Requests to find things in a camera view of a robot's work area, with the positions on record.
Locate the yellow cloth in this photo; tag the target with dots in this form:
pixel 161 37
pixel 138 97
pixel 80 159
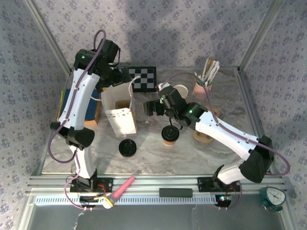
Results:
pixel 61 103

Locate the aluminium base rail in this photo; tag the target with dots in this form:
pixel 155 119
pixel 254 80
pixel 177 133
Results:
pixel 153 182

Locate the small circuit board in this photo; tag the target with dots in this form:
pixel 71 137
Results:
pixel 224 200
pixel 88 200

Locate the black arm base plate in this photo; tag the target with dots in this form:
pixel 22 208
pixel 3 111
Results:
pixel 204 184
pixel 108 184

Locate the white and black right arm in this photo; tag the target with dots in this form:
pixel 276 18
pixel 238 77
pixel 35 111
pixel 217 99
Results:
pixel 227 134

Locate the aluminium corner post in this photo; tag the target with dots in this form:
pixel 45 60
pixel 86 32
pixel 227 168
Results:
pixel 50 36
pixel 259 36

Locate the black plastic cup lid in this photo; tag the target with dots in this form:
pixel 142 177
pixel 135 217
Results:
pixel 128 148
pixel 170 133

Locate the pink toy microphone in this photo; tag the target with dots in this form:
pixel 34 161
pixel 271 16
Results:
pixel 122 190

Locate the pink holder cup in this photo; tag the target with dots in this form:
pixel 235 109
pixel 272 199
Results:
pixel 200 92

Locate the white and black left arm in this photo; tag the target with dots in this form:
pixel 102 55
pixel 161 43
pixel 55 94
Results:
pixel 76 100

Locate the white cartoon print paper bag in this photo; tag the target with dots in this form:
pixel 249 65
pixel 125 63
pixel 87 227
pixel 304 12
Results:
pixel 122 122

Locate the wooden stirrer stick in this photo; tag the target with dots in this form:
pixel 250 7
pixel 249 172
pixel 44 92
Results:
pixel 211 62

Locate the teal desk clock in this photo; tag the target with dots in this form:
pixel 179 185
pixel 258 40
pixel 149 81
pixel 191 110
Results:
pixel 274 196

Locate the black rectangular bar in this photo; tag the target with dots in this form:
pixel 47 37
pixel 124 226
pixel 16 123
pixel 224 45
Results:
pixel 175 192

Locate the black and white chessboard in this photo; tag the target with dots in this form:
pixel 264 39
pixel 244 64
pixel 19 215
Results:
pixel 146 79

